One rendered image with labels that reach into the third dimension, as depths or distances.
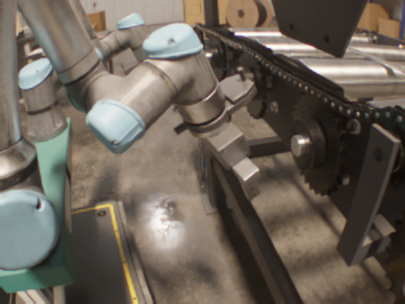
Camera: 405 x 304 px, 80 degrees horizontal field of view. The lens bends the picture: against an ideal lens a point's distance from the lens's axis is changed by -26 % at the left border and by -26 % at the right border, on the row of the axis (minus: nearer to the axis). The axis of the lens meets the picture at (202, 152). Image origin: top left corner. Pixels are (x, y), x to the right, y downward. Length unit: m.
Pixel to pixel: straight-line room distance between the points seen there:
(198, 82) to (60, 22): 0.23
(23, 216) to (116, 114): 0.17
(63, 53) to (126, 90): 0.13
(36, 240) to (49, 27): 0.29
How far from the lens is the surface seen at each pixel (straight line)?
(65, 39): 0.45
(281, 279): 0.92
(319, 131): 0.45
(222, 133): 0.49
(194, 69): 0.42
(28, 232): 0.33
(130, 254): 1.04
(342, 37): 0.50
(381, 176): 0.32
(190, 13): 8.05
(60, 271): 0.53
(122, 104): 0.37
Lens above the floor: 1.09
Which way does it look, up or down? 31 degrees down
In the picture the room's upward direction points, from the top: 3 degrees counter-clockwise
